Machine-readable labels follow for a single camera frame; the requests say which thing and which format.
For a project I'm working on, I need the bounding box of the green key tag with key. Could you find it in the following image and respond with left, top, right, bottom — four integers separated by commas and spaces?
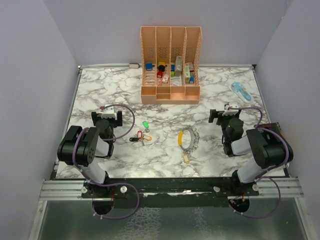
142, 121, 150, 133

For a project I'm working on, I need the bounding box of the blue cap bottle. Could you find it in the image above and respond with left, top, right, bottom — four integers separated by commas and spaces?
189, 76, 195, 84

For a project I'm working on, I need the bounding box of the paperback book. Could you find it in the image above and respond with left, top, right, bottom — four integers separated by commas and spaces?
259, 122, 283, 136

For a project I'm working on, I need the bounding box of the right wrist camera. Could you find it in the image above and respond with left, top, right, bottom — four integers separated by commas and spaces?
222, 102, 239, 116

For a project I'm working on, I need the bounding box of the metal keyring with yellow grip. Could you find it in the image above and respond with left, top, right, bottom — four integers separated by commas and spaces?
177, 126, 200, 154

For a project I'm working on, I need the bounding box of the blue block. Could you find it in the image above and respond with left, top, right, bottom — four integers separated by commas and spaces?
145, 62, 154, 71

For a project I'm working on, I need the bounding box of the white adapter at wall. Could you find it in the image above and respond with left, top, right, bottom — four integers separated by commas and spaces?
128, 63, 140, 69

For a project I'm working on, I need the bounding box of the black key tag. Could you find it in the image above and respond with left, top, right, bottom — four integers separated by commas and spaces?
129, 137, 140, 142

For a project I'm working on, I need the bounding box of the blue toothbrush package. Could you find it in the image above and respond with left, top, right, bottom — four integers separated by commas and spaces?
230, 82, 254, 104

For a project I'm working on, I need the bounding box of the yellow key tag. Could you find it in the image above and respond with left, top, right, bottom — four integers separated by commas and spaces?
142, 134, 152, 141

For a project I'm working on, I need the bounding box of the white red box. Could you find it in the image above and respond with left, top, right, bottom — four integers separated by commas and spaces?
184, 62, 194, 81

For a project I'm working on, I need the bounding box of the red key tag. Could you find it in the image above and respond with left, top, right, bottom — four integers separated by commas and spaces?
137, 130, 143, 139

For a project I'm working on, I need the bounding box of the aluminium frame bar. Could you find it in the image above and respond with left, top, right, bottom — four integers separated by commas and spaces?
39, 177, 304, 201

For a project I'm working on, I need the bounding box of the tall grey box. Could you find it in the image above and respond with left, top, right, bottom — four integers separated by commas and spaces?
174, 55, 183, 77

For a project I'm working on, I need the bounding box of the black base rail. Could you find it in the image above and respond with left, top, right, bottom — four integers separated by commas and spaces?
81, 177, 259, 208

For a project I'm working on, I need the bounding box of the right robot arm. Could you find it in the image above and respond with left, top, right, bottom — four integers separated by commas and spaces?
208, 106, 294, 196

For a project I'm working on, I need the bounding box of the peach desk organizer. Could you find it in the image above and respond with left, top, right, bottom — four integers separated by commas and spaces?
140, 26, 203, 105

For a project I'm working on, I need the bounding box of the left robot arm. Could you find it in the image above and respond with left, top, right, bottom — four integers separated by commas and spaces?
57, 107, 123, 198

